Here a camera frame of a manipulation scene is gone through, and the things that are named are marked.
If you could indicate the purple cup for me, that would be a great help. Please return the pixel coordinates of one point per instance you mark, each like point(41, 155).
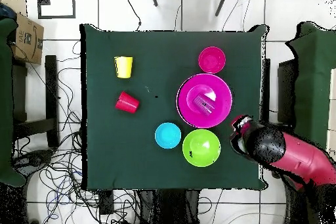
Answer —
point(204, 104)

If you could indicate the large pink bowl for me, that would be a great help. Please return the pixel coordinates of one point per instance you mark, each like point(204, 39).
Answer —
point(189, 113)

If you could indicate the small crimson bowl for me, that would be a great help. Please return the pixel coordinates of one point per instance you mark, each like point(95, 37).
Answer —
point(212, 60)

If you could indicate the red cup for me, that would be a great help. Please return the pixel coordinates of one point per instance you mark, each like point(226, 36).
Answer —
point(127, 102)

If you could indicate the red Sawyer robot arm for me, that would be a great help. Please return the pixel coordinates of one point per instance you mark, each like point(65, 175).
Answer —
point(270, 145)

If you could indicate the green bowl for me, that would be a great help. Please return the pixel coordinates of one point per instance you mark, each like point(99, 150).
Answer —
point(201, 147)

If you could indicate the black chair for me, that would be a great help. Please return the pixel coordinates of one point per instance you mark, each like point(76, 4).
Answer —
point(286, 90)

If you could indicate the small light blue bowl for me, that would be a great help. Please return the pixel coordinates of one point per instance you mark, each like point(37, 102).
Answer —
point(168, 135)

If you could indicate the green clothed side table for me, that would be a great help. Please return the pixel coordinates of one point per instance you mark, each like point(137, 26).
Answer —
point(312, 76)
point(5, 103)

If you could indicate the dark green tablecloth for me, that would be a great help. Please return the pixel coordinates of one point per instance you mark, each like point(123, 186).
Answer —
point(157, 63)

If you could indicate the yellow cup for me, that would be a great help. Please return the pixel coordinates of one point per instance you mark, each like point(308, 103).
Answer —
point(123, 67)

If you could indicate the black power adapter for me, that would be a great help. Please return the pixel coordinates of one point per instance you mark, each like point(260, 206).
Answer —
point(106, 204)

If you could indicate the cardboard box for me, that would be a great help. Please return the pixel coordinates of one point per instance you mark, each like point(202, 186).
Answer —
point(29, 42)

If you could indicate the black stool frame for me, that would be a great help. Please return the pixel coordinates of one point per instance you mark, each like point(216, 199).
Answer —
point(51, 90)

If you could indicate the black pedestal leg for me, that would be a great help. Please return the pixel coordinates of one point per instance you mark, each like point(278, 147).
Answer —
point(34, 158)

